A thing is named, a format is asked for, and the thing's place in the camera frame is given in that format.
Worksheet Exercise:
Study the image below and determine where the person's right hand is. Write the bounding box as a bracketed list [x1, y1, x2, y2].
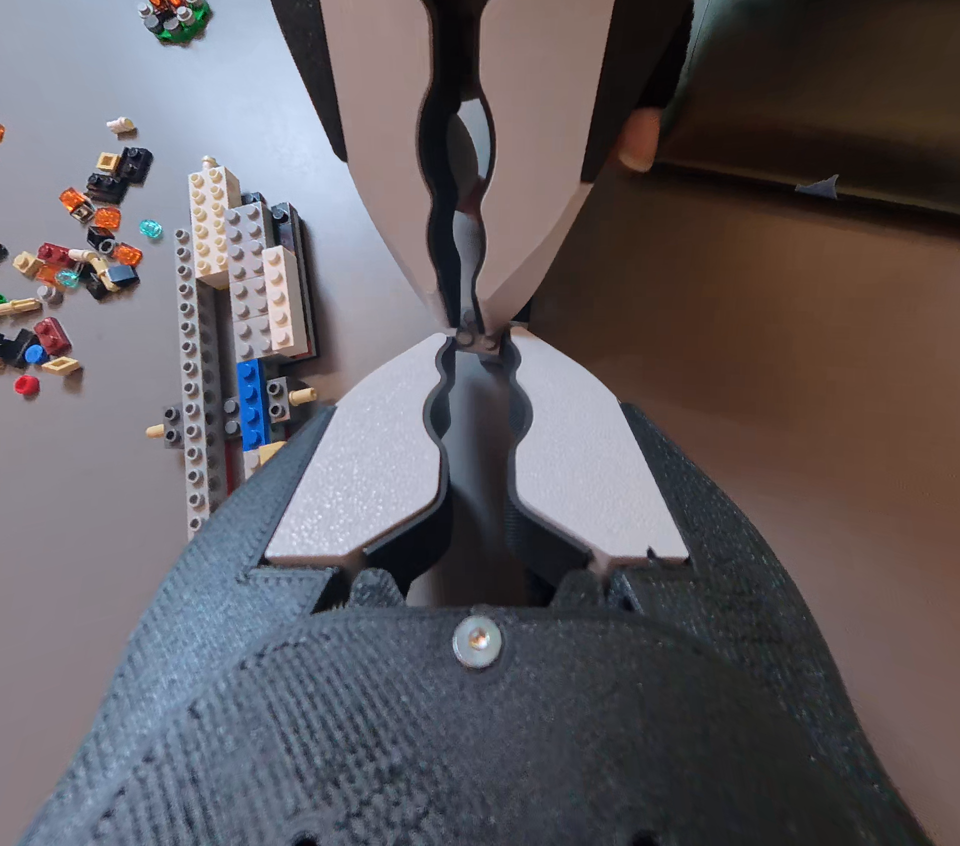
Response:
[617, 107, 663, 174]

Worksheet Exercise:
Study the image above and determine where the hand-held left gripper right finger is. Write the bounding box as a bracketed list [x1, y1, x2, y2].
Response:
[506, 328, 691, 567]

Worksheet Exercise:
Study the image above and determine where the grey lego model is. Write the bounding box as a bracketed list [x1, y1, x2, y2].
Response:
[146, 156, 320, 540]

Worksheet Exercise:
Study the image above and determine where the lego campfire on green plate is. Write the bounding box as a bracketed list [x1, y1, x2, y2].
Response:
[127, 0, 211, 45]

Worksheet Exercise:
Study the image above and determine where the dark rectangular pad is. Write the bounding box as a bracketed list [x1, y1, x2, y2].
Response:
[660, 0, 960, 217]

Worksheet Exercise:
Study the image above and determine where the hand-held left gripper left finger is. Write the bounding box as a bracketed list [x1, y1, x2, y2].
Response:
[264, 333, 456, 568]

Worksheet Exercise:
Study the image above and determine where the pile of loose lego pieces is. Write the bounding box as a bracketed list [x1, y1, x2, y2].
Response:
[0, 124, 145, 397]

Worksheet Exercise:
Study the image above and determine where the black lego plate assembly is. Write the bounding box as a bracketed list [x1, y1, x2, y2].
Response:
[84, 147, 155, 202]

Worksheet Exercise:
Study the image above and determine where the grey lego plate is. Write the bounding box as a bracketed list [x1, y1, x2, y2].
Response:
[452, 309, 502, 358]

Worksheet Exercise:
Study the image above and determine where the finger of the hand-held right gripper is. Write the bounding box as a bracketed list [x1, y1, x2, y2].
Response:
[309, 0, 459, 330]
[474, 0, 629, 330]

